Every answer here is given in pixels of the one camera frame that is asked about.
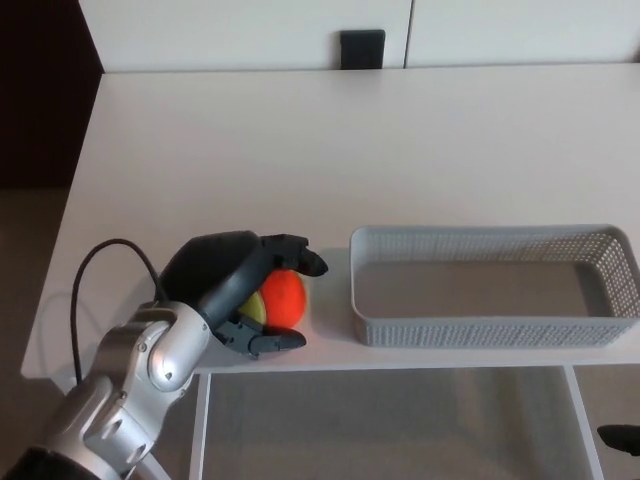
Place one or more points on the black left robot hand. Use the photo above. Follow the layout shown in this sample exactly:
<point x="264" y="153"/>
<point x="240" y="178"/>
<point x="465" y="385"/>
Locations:
<point x="210" y="272"/>

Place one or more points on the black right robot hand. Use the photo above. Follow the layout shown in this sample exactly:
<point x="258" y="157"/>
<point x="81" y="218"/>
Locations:
<point x="620" y="436"/>

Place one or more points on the orange and yellow tennis ball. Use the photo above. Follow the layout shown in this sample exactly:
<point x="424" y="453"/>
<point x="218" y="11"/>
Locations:
<point x="285" y="300"/>

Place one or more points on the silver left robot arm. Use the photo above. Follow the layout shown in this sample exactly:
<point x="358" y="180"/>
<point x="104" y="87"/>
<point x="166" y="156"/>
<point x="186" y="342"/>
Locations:
<point x="125" y="370"/>

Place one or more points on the grey perforated plastic basket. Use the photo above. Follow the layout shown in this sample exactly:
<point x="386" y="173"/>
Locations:
<point x="480" y="330"/>

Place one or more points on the black wall socket plate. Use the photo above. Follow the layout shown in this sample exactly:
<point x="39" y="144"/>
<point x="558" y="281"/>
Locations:
<point x="363" y="49"/>

